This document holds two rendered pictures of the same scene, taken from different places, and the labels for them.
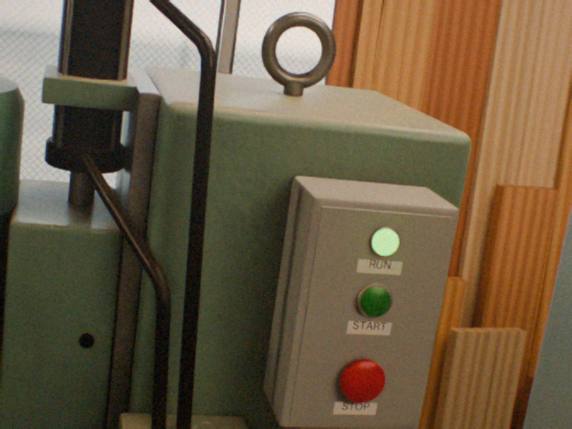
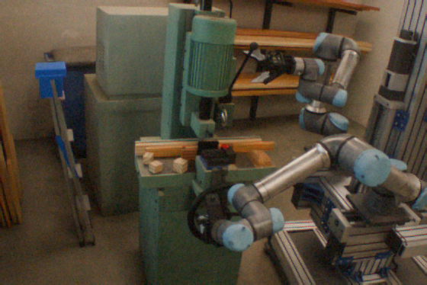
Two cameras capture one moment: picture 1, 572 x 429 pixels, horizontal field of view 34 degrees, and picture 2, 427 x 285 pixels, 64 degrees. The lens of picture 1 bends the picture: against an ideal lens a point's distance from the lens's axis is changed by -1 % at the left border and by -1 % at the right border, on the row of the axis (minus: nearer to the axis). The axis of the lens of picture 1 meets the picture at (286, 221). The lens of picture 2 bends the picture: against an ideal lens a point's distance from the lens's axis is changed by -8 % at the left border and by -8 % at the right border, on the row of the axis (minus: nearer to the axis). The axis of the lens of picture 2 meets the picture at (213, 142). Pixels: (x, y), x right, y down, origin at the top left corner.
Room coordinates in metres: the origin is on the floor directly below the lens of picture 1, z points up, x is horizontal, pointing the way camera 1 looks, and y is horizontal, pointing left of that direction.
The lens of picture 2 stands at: (0.78, 1.79, 1.67)
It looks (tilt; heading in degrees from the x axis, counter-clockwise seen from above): 25 degrees down; 264
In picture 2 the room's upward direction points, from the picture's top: 7 degrees clockwise
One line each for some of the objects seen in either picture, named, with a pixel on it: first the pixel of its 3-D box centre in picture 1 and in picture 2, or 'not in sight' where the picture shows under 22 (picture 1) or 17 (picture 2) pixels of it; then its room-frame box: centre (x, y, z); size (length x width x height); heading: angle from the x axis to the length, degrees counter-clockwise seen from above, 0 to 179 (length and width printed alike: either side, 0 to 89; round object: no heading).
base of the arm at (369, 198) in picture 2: not in sight; (381, 196); (-0.13, 0.54, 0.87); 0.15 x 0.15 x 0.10
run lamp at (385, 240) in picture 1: (386, 242); not in sight; (0.58, -0.06, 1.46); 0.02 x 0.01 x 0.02; 105
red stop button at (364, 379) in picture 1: (363, 380); not in sight; (0.58, -0.06, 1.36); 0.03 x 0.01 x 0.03; 105
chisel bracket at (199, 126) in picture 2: not in sight; (202, 126); (0.67, 0.27, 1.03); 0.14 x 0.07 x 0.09; 105
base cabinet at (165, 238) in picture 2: not in sight; (185, 230); (0.70, 0.17, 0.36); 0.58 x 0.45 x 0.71; 105
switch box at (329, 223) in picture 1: (357, 305); not in sight; (0.61, -0.06, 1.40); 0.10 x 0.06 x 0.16; 105
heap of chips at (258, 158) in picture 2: not in sight; (259, 155); (0.40, 0.31, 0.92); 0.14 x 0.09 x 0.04; 105
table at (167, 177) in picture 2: not in sight; (208, 171); (0.64, 0.39, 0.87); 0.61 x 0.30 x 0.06; 15
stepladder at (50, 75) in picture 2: not in sight; (65, 161); (1.43, -0.11, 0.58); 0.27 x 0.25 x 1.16; 20
